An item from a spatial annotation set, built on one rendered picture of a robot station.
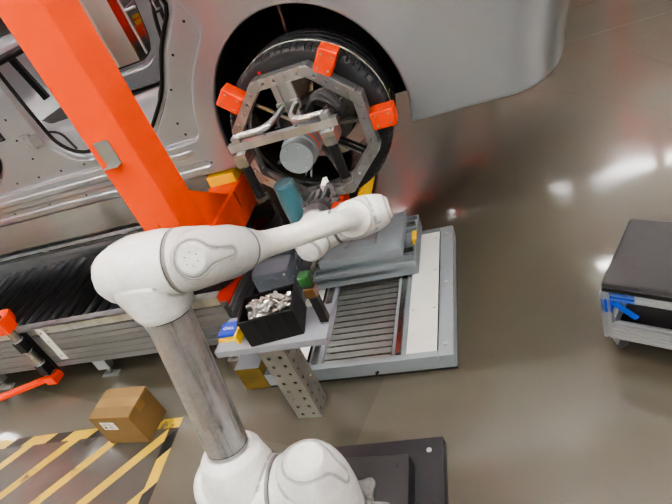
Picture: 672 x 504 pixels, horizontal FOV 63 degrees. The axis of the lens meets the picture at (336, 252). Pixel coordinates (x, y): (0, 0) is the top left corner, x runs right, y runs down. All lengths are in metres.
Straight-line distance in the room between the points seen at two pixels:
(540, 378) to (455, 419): 0.33
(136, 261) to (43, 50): 1.01
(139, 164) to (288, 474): 1.16
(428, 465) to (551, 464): 0.46
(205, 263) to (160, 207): 1.08
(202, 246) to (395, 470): 0.83
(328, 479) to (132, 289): 0.58
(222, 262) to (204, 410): 0.39
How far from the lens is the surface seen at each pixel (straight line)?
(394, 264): 2.45
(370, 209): 1.47
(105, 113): 1.94
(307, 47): 2.10
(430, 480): 1.57
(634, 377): 2.08
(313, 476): 1.27
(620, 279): 1.90
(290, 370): 2.02
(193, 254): 0.99
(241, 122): 2.18
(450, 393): 2.10
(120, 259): 1.12
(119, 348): 2.88
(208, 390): 1.24
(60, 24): 1.91
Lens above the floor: 1.62
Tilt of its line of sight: 33 degrees down
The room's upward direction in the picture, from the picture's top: 24 degrees counter-clockwise
